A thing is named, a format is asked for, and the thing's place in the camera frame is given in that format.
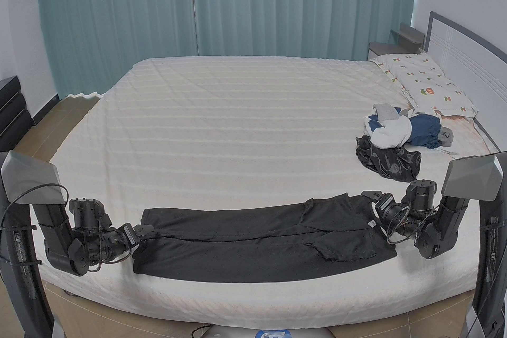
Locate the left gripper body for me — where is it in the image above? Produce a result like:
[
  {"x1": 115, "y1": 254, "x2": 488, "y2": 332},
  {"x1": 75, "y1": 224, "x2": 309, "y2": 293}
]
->
[{"x1": 118, "y1": 223, "x2": 148, "y2": 248}]

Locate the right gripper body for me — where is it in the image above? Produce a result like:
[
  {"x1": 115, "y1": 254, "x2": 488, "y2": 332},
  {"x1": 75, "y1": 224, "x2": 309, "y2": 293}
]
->
[{"x1": 372, "y1": 192, "x2": 398, "y2": 225}]

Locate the black T-shirt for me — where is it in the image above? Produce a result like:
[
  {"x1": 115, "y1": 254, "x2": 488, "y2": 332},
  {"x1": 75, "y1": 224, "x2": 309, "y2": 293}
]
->
[{"x1": 132, "y1": 192, "x2": 398, "y2": 285}]

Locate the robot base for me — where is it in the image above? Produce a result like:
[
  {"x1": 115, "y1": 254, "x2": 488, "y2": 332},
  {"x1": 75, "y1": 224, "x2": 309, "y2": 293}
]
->
[{"x1": 196, "y1": 322, "x2": 333, "y2": 338}]

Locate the pile of clothes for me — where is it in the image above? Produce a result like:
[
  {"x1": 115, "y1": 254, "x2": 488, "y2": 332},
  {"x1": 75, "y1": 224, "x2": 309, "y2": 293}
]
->
[{"x1": 364, "y1": 103, "x2": 454, "y2": 150}]

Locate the bed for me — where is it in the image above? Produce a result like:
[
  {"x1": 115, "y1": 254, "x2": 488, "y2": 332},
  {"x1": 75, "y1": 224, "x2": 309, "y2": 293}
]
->
[{"x1": 40, "y1": 11, "x2": 507, "y2": 323}]

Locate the black shiny garment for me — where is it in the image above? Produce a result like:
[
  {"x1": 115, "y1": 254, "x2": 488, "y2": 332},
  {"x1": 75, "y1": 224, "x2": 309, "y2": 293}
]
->
[{"x1": 355, "y1": 134, "x2": 421, "y2": 182}]

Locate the white printed pillow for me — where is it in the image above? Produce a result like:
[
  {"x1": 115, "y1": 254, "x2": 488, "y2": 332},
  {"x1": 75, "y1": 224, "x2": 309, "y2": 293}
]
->
[{"x1": 368, "y1": 52, "x2": 479, "y2": 118}]

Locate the grey bedside table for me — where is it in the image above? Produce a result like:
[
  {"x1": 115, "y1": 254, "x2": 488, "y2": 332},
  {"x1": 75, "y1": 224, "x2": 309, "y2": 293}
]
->
[{"x1": 368, "y1": 22, "x2": 425, "y2": 60}]

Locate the black chest of drawers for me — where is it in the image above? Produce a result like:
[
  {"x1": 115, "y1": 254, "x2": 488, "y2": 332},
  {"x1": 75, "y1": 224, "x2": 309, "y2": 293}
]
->
[{"x1": 0, "y1": 76, "x2": 35, "y2": 153}]

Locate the black cable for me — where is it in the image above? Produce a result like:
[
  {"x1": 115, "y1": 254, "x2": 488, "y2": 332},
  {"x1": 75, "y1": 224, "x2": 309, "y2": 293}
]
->
[{"x1": 386, "y1": 223, "x2": 418, "y2": 245}]

